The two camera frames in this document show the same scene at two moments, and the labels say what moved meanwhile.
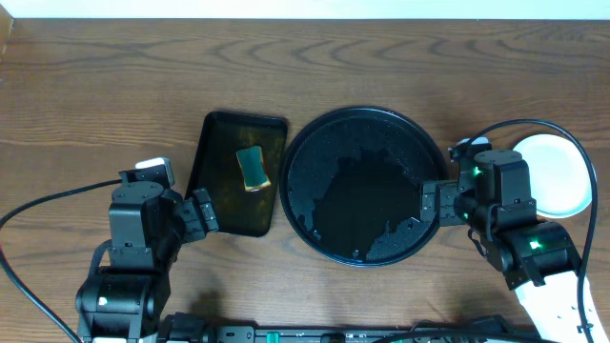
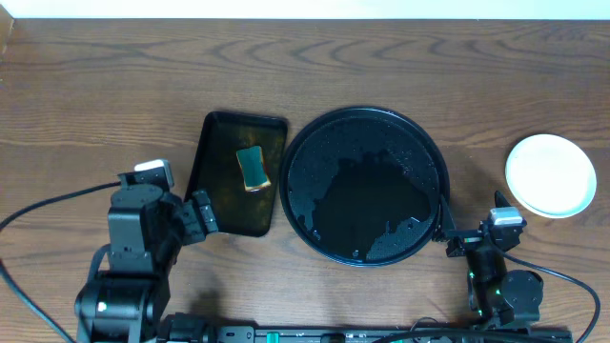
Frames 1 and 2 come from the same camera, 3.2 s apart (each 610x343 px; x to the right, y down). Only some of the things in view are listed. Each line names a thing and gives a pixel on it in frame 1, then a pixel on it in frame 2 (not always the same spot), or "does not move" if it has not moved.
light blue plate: x=560 y=179 does not move
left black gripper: x=192 y=217 does not move
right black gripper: x=447 y=191 -> x=464 y=239
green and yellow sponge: x=252 y=163 does not move
